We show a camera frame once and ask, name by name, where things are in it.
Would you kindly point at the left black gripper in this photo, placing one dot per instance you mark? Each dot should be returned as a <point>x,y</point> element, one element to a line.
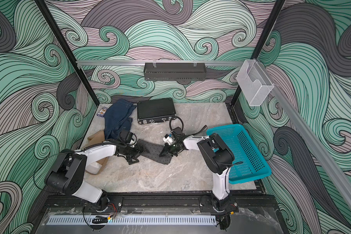
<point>137,151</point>

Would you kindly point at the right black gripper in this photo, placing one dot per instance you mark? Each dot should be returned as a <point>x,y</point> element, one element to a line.
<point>166,149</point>

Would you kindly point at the grey polka dot skirt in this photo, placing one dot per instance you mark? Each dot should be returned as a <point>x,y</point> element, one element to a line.
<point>152,151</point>

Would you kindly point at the dark blue denim skirt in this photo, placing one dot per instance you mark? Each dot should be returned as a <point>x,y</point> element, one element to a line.
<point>117,118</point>

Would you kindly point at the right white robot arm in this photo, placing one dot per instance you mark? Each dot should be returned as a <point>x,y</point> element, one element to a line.
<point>216,154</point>

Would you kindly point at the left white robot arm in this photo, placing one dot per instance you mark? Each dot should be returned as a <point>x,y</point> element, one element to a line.
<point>66,175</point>

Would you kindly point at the tan brown skirt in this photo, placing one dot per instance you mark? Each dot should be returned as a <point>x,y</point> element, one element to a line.
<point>97,166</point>

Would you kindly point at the black hard case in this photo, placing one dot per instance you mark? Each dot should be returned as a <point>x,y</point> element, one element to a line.
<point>155,111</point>

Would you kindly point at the purple card box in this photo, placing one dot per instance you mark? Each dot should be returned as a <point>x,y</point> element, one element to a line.
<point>102,112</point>

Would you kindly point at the teal plastic basket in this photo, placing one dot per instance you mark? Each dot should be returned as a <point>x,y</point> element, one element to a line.
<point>253,166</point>

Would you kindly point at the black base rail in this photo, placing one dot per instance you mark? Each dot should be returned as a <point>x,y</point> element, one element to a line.
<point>201,201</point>

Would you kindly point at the white slotted cable duct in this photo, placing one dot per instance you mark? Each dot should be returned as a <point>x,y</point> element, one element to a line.
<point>209,220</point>

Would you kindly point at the grey perforated wall shelf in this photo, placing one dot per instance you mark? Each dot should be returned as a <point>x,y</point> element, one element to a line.
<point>175,72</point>

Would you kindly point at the aluminium back rail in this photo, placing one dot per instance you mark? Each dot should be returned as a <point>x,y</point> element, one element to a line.
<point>121,62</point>

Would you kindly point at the clear mesh wall holder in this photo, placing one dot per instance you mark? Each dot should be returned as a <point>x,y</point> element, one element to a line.
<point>254,81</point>

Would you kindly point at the black right corner post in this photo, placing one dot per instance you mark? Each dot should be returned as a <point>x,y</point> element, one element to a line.
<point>268,27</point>

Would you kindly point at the black corner post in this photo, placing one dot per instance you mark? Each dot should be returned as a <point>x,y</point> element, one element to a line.
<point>268,27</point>
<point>69,54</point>

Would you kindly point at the black left corner post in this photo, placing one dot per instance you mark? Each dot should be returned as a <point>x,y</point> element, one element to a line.
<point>69,54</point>

